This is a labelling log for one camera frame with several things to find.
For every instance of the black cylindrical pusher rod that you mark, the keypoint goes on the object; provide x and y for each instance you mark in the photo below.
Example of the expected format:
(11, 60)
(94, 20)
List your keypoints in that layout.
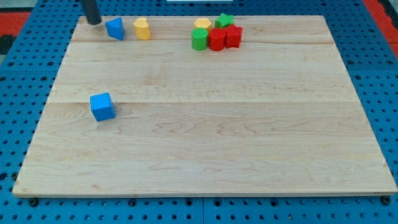
(91, 11)

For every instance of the blue triangle block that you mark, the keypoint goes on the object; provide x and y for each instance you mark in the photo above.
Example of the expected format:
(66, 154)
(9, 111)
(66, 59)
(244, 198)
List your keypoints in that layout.
(115, 28)

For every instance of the yellow heart block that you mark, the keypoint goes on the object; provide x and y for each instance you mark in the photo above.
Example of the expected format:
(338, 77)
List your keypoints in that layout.
(141, 28)

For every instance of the blue cube block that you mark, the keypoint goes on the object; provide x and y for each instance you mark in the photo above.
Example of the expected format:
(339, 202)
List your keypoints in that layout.
(102, 107)

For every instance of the yellow hexagon block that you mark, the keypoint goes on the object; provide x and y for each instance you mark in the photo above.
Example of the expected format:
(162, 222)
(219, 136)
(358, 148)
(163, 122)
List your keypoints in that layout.
(204, 23)

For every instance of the green cylinder block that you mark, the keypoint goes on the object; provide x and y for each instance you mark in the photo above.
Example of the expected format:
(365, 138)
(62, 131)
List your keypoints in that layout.
(199, 38)

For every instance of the red cylinder block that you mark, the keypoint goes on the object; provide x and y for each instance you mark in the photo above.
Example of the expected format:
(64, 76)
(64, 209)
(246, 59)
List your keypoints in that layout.
(217, 39)

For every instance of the green star block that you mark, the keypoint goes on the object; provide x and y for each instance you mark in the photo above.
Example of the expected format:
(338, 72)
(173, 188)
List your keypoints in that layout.
(224, 20)

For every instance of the red star block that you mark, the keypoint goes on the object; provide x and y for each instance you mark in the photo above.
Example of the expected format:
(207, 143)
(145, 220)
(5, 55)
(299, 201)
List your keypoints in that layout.
(233, 36)

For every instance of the wooden board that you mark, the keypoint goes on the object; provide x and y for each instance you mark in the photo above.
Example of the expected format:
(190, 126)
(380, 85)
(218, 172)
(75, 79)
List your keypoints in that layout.
(276, 117)

